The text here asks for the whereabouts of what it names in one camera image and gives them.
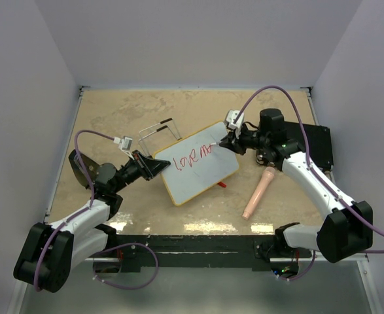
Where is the black base bar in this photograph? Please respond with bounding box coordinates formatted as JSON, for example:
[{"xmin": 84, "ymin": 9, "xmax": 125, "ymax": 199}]
[{"xmin": 92, "ymin": 235, "xmax": 311, "ymax": 274}]

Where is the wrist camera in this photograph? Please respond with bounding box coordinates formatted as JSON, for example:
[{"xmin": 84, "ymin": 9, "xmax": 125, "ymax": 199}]
[
  {"xmin": 113, "ymin": 136, "xmax": 133, "ymax": 159},
  {"xmin": 224, "ymin": 110, "xmax": 244, "ymax": 131}
]

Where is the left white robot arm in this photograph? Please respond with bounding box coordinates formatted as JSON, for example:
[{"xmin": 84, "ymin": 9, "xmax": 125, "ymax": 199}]
[{"xmin": 13, "ymin": 150, "xmax": 171, "ymax": 292}]

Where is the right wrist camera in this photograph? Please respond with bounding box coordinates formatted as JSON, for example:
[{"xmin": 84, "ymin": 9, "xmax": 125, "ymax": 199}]
[{"xmin": 224, "ymin": 110, "xmax": 244, "ymax": 131}]

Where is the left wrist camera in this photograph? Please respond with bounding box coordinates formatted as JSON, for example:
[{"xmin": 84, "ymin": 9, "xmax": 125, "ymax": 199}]
[{"xmin": 113, "ymin": 136, "xmax": 133, "ymax": 159}]

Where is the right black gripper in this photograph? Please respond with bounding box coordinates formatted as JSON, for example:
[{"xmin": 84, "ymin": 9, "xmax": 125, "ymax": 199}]
[{"xmin": 220, "ymin": 122, "xmax": 270, "ymax": 156}]

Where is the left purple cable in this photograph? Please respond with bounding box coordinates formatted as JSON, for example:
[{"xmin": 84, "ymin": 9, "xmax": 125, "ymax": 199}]
[{"xmin": 33, "ymin": 130, "xmax": 116, "ymax": 292}]

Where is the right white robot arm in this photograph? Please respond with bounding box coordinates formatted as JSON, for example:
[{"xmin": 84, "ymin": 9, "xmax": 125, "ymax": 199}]
[{"xmin": 218, "ymin": 109, "xmax": 373, "ymax": 263}]

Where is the black hard case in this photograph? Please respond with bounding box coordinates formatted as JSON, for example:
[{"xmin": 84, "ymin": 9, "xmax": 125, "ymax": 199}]
[{"xmin": 285, "ymin": 122, "xmax": 334, "ymax": 173}]

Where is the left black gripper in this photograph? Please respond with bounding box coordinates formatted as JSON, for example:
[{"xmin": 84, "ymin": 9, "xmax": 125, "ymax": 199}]
[{"xmin": 113, "ymin": 150, "xmax": 170, "ymax": 193}]

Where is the yellow framed whiteboard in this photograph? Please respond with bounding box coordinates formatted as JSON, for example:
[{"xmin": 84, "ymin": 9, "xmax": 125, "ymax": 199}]
[{"xmin": 153, "ymin": 121, "xmax": 239, "ymax": 206}]

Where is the wire whiteboard stand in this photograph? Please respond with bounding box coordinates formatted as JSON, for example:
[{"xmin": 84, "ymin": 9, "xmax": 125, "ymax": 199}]
[{"xmin": 137, "ymin": 118, "xmax": 182, "ymax": 156}]

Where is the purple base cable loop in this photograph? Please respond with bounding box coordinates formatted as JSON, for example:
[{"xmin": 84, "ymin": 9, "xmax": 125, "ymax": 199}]
[{"xmin": 92, "ymin": 243, "xmax": 160, "ymax": 291}]

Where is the pink toy microphone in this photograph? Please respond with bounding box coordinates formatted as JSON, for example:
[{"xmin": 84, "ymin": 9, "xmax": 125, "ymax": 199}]
[{"xmin": 241, "ymin": 167, "xmax": 275, "ymax": 220}]

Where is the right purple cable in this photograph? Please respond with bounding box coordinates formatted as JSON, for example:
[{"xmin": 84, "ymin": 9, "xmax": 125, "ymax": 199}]
[{"xmin": 236, "ymin": 84, "xmax": 384, "ymax": 254}]

